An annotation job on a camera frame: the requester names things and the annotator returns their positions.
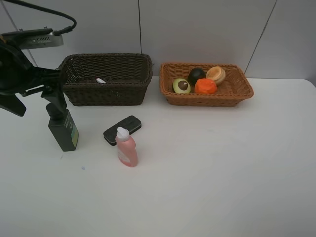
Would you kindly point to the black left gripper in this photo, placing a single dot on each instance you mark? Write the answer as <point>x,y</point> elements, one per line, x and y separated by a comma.
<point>19,75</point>

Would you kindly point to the dark green pump bottle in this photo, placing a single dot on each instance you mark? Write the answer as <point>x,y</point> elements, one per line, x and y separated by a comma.
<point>63,128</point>

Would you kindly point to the white pink marker pen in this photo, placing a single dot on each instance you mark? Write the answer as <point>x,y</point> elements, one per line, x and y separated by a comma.
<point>100,81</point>

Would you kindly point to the halved avocado toy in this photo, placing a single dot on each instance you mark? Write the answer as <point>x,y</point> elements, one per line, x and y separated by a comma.
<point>181,86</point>

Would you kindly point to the dark mangosteen toy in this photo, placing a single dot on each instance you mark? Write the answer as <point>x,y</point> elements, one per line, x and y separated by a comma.
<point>195,74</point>

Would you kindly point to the orange toy fruit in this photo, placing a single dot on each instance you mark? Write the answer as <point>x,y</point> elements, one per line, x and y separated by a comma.
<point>205,86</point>

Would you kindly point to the tan round bread toy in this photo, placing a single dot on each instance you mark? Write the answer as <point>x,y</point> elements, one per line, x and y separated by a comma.
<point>217,74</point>

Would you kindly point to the dark brown wicker basket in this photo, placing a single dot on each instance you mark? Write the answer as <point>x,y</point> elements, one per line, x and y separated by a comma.
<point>127,76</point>

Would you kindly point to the black whiteboard eraser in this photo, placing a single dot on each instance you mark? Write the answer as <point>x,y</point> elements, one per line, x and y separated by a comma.
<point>123,129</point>

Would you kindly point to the pink squeeze bottle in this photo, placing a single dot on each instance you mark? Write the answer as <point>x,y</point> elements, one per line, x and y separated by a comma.
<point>127,153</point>

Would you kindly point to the orange wicker basket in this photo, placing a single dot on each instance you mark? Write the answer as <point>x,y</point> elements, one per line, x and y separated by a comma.
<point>234,89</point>

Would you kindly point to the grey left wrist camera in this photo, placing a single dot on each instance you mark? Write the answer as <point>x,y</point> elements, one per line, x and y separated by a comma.
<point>33,39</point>

